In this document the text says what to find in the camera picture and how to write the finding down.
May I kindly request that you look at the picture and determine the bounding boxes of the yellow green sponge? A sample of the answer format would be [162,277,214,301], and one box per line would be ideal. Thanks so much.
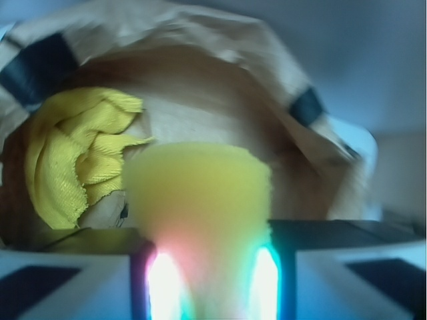
[122,143,272,319]

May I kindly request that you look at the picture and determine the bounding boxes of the yellow microfiber cloth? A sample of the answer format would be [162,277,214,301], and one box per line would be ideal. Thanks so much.
[25,87,153,229]

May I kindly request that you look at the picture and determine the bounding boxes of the brown paper bag basket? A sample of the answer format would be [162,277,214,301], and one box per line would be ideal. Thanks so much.
[1,1,376,245]

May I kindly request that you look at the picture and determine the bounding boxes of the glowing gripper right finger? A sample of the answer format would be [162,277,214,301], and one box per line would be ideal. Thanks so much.
[255,219,426,319]

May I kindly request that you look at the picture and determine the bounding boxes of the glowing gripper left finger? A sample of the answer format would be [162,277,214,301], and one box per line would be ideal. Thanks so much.
[1,228,184,319]

